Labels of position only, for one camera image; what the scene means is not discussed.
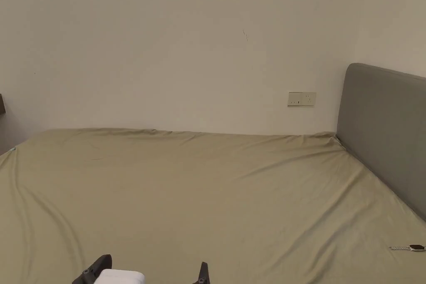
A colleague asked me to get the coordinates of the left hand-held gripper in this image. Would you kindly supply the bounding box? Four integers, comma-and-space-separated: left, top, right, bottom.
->
72, 254, 211, 284

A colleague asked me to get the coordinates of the bed with beige-green sheet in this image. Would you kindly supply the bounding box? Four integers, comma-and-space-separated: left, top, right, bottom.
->
0, 127, 426, 284

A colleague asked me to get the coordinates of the wristwatch with pale band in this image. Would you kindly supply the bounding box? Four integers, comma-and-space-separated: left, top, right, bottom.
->
389, 244, 425, 252

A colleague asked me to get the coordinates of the grey padded headboard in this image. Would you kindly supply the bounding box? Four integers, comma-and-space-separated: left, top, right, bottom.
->
336, 62, 426, 223

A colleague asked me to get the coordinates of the white wall socket plate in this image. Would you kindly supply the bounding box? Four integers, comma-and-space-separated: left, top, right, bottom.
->
287, 91, 317, 108

